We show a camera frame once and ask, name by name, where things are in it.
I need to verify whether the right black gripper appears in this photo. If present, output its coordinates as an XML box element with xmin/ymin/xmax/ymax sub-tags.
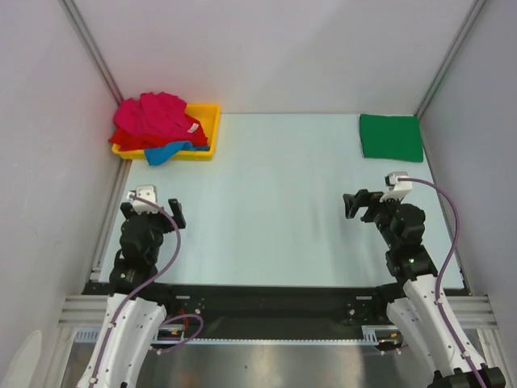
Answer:
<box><xmin>343</xmin><ymin>190</ymin><xmax>402</xmax><ymax>250</ymax></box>

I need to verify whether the magenta t shirt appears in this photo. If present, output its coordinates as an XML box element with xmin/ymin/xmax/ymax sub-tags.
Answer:
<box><xmin>113</xmin><ymin>92</ymin><xmax>199</xmax><ymax>137</ymax></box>

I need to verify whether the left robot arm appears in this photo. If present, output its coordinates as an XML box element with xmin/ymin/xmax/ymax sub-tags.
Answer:
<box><xmin>77</xmin><ymin>193</ymin><xmax>187</xmax><ymax>387</ymax></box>

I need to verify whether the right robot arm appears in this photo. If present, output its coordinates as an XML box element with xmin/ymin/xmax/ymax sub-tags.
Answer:
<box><xmin>343</xmin><ymin>189</ymin><xmax>506</xmax><ymax>387</ymax></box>

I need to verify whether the blue t shirt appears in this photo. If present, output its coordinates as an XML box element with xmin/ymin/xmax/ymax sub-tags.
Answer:
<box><xmin>144</xmin><ymin>141</ymin><xmax>210</xmax><ymax>167</ymax></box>

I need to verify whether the folded green t shirt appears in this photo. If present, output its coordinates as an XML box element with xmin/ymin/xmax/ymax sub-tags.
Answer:
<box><xmin>359</xmin><ymin>114</ymin><xmax>424</xmax><ymax>162</ymax></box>

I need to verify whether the red t shirt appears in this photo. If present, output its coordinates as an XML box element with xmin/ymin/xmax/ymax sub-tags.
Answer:
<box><xmin>109</xmin><ymin>128</ymin><xmax>208</xmax><ymax>151</ymax></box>

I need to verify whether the yellow plastic bin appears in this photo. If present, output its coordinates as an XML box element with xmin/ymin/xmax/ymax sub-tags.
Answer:
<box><xmin>111</xmin><ymin>103</ymin><xmax>221</xmax><ymax>162</ymax></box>

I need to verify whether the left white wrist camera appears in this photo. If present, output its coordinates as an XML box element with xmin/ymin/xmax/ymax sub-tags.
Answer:
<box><xmin>127</xmin><ymin>185</ymin><xmax>158</xmax><ymax>214</ymax></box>

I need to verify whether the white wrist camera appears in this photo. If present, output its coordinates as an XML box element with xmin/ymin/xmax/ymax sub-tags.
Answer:
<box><xmin>127</xmin><ymin>185</ymin><xmax>158</xmax><ymax>214</ymax></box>
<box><xmin>380</xmin><ymin>171</ymin><xmax>413</xmax><ymax>202</ymax></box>

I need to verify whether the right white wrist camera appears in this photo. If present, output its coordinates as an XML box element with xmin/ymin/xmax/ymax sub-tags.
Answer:
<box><xmin>380</xmin><ymin>171</ymin><xmax>413</xmax><ymax>202</ymax></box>

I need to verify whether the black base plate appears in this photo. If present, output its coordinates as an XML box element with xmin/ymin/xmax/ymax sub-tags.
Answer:
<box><xmin>80</xmin><ymin>282</ymin><xmax>473</xmax><ymax>340</ymax></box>

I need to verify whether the slotted cable duct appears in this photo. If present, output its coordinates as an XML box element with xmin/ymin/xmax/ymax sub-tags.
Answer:
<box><xmin>74</xmin><ymin>325</ymin><xmax>401</xmax><ymax>345</ymax></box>

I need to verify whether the aluminium frame rail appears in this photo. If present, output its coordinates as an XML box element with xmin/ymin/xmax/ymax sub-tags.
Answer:
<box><xmin>58</xmin><ymin>295</ymin><xmax>498</xmax><ymax>330</ymax></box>

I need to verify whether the left corner aluminium post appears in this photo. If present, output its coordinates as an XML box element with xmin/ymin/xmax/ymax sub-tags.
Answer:
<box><xmin>58</xmin><ymin>0</ymin><xmax>124</xmax><ymax>105</ymax></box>

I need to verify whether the corner aluminium post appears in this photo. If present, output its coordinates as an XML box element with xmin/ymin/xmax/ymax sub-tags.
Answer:
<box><xmin>414</xmin><ymin>0</ymin><xmax>488</xmax><ymax>119</ymax></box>
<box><xmin>58</xmin><ymin>0</ymin><xmax>124</xmax><ymax>105</ymax></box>

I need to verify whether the right corner aluminium post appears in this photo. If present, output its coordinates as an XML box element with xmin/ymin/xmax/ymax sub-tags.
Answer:
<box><xmin>414</xmin><ymin>0</ymin><xmax>488</xmax><ymax>119</ymax></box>

